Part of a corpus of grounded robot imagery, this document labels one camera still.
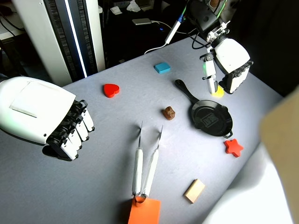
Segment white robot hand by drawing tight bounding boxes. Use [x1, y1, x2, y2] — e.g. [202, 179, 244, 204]
[199, 37, 254, 95]
[0, 76, 96, 161]

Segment brown rock-like piece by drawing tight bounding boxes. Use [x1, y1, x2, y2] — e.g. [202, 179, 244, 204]
[162, 106, 176, 121]

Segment black cast iron pan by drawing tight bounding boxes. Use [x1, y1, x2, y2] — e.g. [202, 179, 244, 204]
[174, 79, 234, 138]

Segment yellow block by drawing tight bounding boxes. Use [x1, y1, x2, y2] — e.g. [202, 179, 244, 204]
[211, 85, 225, 98]

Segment blue square block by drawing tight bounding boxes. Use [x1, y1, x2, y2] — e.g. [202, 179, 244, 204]
[154, 62, 171, 75]

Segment red heart block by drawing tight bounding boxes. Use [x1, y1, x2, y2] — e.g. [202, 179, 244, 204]
[103, 84, 121, 98]

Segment grey table cloth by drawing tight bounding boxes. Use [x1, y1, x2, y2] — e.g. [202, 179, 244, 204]
[0, 37, 285, 224]

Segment red star block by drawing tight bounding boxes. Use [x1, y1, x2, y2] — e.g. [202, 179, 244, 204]
[223, 138, 244, 158]

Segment silver flat device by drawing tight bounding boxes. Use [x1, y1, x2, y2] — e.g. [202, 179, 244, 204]
[132, 18, 152, 26]

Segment tan cardboard piece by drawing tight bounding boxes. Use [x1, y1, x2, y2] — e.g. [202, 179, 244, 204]
[260, 85, 299, 224]

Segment crumpled white paper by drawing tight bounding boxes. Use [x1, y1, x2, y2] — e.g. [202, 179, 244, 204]
[126, 0, 142, 12]

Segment pale wooden block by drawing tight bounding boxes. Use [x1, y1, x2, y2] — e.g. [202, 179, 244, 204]
[183, 178, 206, 204]

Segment white fabric sheet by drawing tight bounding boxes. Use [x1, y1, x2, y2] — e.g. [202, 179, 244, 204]
[202, 142, 295, 224]

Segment orange rectangular block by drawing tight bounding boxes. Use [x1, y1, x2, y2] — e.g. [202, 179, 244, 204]
[128, 198, 162, 224]

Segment white cable with adapter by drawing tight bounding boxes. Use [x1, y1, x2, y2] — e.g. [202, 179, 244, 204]
[144, 20, 199, 55]

